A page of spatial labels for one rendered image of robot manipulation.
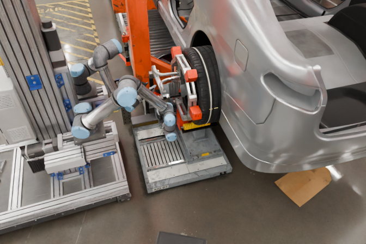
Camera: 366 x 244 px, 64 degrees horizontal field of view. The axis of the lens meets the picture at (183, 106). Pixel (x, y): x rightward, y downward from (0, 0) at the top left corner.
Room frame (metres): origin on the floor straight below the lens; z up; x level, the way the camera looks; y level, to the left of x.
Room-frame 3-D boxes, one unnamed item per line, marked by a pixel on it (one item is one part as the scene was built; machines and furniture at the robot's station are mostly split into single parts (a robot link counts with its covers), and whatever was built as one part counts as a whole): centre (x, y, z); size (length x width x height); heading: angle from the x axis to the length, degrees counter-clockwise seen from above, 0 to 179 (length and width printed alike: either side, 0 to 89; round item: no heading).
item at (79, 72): (1.97, 0.86, 0.98); 0.13 x 0.12 x 0.14; 142
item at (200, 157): (2.04, -0.15, 0.13); 0.50 x 0.36 x 0.10; 17
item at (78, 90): (1.96, 0.86, 0.87); 0.15 x 0.15 x 0.10
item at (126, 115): (2.43, 0.64, 0.21); 0.10 x 0.10 x 0.42; 17
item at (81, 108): (1.49, 0.69, 0.98); 0.13 x 0.12 x 0.14; 8
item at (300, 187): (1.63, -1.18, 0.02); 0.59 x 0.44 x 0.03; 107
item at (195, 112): (1.66, -0.10, 0.85); 0.09 x 0.08 x 0.07; 17
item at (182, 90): (1.94, 0.07, 0.85); 0.21 x 0.14 x 0.14; 107
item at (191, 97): (1.96, 0.00, 0.85); 0.54 x 0.07 x 0.54; 17
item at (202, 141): (2.01, -0.16, 0.32); 0.40 x 0.30 x 0.28; 17
